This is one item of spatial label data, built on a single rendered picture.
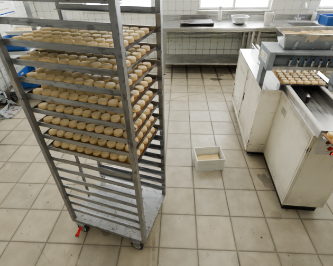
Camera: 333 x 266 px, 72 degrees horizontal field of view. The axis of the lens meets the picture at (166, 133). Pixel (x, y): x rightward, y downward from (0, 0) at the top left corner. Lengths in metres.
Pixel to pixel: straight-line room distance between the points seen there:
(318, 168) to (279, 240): 0.64
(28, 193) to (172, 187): 1.40
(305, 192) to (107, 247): 1.65
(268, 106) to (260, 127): 0.26
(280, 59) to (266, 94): 0.32
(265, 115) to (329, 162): 0.75
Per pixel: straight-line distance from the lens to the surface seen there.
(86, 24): 1.01
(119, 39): 0.91
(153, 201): 2.04
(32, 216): 2.45
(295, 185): 2.14
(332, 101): 2.28
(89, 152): 1.45
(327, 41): 2.39
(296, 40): 2.29
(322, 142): 1.85
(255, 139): 2.62
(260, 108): 2.41
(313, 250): 2.26
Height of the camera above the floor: 1.77
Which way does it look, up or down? 36 degrees down
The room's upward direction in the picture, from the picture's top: 1 degrees counter-clockwise
